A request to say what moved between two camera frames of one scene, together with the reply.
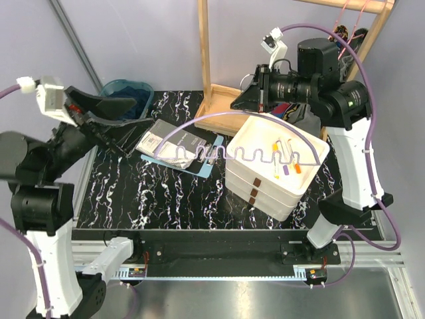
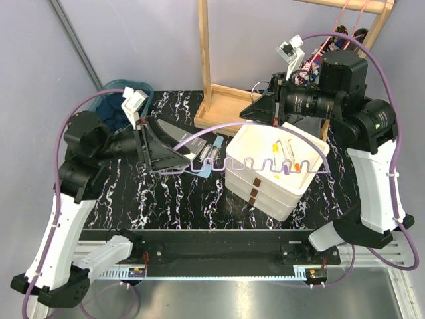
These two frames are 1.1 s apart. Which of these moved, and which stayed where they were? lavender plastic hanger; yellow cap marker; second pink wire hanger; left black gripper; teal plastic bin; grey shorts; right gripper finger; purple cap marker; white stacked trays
Moved: right gripper finger; left black gripper; lavender plastic hanger
Stayed: grey shorts; white stacked trays; second pink wire hanger; teal plastic bin; yellow cap marker; purple cap marker
